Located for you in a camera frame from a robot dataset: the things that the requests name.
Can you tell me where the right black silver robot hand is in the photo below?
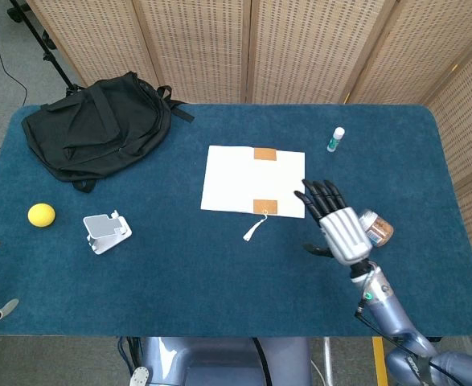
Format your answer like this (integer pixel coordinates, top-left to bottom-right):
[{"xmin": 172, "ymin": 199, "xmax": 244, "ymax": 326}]
[{"xmin": 293, "ymin": 179, "xmax": 373, "ymax": 266}]

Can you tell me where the brown cream bookmark with tassel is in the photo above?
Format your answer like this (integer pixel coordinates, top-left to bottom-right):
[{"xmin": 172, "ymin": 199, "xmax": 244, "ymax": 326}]
[{"xmin": 242, "ymin": 147, "xmax": 279, "ymax": 243}]

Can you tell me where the white book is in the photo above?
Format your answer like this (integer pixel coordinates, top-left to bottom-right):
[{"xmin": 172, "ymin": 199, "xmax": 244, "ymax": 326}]
[{"xmin": 200, "ymin": 145, "xmax": 306, "ymax": 219}]

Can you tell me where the clear jar with brown contents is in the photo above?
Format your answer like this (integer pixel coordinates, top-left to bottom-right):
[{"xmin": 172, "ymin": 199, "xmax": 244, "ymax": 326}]
[{"xmin": 358, "ymin": 208, "xmax": 395, "ymax": 247}]

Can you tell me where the yellow ball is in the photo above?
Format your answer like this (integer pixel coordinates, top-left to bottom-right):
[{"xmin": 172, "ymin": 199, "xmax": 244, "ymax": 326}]
[{"xmin": 27, "ymin": 203, "xmax": 56, "ymax": 228}]

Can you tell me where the white green glue stick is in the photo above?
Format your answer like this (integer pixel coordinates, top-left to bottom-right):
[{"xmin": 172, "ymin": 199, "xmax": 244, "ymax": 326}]
[{"xmin": 326, "ymin": 126, "xmax": 346, "ymax": 154}]

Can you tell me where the white phone stand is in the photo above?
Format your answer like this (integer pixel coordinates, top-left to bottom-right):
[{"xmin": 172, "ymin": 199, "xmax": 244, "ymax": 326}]
[{"xmin": 82, "ymin": 209, "xmax": 133, "ymax": 256}]

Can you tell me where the white metal pole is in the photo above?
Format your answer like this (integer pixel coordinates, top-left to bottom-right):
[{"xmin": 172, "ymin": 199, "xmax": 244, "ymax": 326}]
[{"xmin": 322, "ymin": 336, "xmax": 335, "ymax": 386}]

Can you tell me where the yellow floor tape strip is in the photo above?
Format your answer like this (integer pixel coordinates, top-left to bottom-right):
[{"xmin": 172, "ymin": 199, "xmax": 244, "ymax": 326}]
[{"xmin": 371, "ymin": 336, "xmax": 389, "ymax": 386}]

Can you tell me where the black backpack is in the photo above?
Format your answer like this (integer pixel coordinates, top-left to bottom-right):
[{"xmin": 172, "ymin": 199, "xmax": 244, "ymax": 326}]
[{"xmin": 21, "ymin": 71, "xmax": 195, "ymax": 193}]

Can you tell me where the blue table mat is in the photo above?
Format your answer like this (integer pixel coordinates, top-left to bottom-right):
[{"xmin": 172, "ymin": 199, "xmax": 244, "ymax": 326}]
[{"xmin": 0, "ymin": 104, "xmax": 472, "ymax": 338}]

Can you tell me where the blue-grey robot torso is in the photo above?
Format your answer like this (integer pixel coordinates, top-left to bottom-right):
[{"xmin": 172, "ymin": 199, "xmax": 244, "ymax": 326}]
[{"xmin": 142, "ymin": 336, "xmax": 313, "ymax": 386}]

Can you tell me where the black tripod stand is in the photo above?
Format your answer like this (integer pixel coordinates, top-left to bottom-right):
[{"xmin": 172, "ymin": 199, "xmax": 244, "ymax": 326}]
[{"xmin": 6, "ymin": 0, "xmax": 84, "ymax": 92}]

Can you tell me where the woven wooden folding screen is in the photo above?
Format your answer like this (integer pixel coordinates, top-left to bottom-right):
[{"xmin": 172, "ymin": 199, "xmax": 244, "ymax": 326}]
[{"xmin": 25, "ymin": 0, "xmax": 472, "ymax": 363}]

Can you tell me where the black torso cable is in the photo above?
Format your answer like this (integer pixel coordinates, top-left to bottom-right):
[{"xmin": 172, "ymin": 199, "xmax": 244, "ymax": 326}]
[{"xmin": 252, "ymin": 337, "xmax": 271, "ymax": 386}]

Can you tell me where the thin black floor cable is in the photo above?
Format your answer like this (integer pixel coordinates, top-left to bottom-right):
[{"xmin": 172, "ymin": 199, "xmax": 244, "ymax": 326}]
[{"xmin": 0, "ymin": 0, "xmax": 28, "ymax": 106}]

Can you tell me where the blue cable bunch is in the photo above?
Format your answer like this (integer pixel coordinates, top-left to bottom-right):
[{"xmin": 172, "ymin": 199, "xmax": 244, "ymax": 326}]
[{"xmin": 117, "ymin": 336, "xmax": 144, "ymax": 375}]

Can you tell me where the silver metal flange bracket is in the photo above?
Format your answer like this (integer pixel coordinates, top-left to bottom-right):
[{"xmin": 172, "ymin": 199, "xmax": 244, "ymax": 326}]
[{"xmin": 129, "ymin": 365, "xmax": 153, "ymax": 386}]

